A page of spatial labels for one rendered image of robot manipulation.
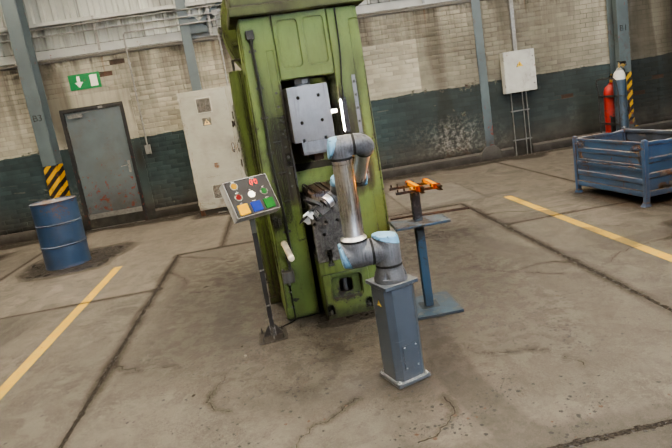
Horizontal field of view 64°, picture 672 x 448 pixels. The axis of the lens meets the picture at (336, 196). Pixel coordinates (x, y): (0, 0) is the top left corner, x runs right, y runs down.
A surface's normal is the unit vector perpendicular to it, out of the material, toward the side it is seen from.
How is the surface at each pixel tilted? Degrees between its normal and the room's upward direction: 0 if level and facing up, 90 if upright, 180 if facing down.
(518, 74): 90
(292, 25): 90
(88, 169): 90
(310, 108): 90
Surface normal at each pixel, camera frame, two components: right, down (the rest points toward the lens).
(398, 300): 0.45, 0.09
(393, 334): -0.30, 0.22
